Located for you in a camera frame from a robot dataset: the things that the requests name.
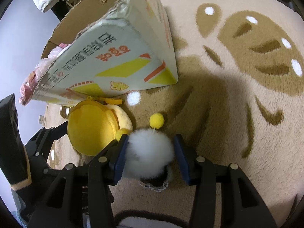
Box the white fluffy bee plush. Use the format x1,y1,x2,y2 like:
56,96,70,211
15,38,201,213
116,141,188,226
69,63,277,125
123,113,174,192

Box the beige patterned fleece blanket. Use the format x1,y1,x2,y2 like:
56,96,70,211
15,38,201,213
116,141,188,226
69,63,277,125
123,0,303,227

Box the wall power socket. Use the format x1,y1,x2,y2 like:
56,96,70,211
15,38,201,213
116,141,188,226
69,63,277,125
38,115,44,125

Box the yellow plush toy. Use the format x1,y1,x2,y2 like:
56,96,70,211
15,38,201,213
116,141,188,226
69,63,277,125
67,98,133,156

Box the cardboard box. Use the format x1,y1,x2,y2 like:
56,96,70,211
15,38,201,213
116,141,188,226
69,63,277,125
32,0,178,105

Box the pink plush roll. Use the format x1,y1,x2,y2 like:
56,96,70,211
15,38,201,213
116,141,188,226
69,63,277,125
19,43,70,106

